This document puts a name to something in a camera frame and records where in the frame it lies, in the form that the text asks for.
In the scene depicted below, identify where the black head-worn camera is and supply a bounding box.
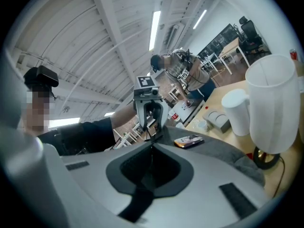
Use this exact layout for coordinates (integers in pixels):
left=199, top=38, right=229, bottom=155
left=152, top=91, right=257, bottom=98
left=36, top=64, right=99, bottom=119
left=37, top=65, right=59, bottom=87

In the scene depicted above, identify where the ceiling air conditioner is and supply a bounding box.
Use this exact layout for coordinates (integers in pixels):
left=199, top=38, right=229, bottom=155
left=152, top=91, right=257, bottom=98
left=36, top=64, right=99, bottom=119
left=166, top=24, right=186, bottom=49

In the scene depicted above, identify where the dark curved table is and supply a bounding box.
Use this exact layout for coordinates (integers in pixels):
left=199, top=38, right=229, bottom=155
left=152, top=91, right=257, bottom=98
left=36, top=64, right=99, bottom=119
left=171, top=98, right=206, bottom=125

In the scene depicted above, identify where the person's head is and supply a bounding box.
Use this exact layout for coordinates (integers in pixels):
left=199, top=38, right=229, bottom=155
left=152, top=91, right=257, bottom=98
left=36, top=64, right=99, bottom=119
left=22, top=89, right=57, bottom=133

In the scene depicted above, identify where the wooden desk with white legs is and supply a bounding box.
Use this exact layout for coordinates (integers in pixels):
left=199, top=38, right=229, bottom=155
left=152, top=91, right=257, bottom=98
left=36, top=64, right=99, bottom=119
left=218, top=37, right=250, bottom=75

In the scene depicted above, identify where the white electric kettle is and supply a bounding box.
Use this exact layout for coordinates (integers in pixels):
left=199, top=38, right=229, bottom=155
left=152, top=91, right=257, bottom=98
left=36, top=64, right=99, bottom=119
left=221, top=88, right=252, bottom=137

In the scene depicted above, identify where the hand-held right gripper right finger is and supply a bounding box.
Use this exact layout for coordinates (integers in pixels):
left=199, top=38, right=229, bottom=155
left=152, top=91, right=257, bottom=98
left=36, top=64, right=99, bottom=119
left=142, top=142, right=283, bottom=228

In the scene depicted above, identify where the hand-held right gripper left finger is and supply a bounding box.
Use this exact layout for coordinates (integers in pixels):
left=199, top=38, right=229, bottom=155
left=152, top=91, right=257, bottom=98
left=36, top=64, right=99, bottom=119
left=60, top=141, right=153, bottom=228

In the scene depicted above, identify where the person's black shirt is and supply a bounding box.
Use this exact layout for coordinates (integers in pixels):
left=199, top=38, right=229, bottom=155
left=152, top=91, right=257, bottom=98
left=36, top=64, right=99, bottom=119
left=35, top=116, right=117, bottom=156

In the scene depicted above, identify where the smartphone with orange case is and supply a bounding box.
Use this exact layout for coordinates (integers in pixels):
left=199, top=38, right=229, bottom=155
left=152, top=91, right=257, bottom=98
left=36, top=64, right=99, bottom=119
left=174, top=134, right=205, bottom=149

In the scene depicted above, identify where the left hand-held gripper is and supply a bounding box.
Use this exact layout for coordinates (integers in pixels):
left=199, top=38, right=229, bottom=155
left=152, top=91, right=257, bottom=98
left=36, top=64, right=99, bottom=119
left=133, top=76, right=170, bottom=132

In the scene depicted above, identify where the black display panel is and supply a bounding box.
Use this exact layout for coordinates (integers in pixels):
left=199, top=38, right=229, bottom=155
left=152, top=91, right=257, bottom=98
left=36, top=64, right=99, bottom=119
left=197, top=23, right=240, bottom=61

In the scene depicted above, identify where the black office chair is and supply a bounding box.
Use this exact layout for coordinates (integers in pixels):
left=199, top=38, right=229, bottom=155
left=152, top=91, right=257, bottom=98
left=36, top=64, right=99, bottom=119
left=238, top=16, right=270, bottom=59

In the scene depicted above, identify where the thin black cable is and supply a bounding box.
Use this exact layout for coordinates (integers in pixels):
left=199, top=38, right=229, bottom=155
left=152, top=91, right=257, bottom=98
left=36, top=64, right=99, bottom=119
left=272, top=155, right=285, bottom=198

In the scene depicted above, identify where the grey box with round recesses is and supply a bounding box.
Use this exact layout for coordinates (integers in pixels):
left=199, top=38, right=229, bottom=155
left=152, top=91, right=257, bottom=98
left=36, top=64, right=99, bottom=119
left=205, top=110, right=232, bottom=134

